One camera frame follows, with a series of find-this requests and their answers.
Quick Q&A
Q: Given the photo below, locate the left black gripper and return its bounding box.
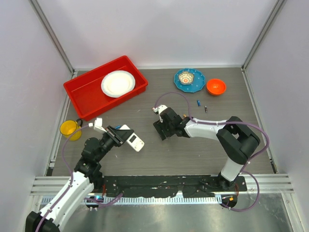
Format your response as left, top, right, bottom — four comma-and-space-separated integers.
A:
95, 125, 133, 162

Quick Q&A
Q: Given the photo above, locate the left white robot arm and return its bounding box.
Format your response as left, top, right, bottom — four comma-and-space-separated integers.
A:
25, 125, 135, 232

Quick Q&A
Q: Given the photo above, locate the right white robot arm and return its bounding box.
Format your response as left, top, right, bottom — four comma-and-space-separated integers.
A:
153, 105, 260, 191

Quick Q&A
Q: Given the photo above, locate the white paper plate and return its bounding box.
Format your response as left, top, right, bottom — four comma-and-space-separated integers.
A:
101, 70, 136, 98

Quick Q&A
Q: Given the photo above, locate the small patterned flower bowl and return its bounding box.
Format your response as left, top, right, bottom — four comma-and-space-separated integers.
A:
178, 71, 195, 85

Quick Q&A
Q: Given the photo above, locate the yellow plastic mug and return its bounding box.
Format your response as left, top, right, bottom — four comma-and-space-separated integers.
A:
59, 118, 83, 141

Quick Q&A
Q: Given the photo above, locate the red plastic bin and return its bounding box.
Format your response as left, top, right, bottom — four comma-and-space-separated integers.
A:
63, 56, 148, 121

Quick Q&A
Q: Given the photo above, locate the blue ceramic plate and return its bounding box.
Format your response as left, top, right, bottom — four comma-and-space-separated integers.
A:
174, 68, 206, 93

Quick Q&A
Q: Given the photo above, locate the orange plastic bowl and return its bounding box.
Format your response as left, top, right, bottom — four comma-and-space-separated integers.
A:
206, 79, 226, 96

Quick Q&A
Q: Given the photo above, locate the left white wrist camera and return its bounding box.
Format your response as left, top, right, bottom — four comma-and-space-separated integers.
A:
88, 117, 107, 133

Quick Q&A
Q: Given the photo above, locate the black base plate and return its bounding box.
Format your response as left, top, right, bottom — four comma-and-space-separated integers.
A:
90, 175, 247, 198

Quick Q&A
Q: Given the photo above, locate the white slotted cable duct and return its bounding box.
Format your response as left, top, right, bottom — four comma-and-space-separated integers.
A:
42, 195, 223, 205

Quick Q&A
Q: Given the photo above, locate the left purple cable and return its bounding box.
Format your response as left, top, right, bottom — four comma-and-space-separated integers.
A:
35, 125, 124, 232

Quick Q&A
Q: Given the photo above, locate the purple cable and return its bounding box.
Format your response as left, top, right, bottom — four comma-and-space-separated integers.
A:
154, 91, 270, 212
35, 125, 124, 232

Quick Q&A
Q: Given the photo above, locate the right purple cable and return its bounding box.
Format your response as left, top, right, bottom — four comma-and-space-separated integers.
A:
154, 91, 270, 212

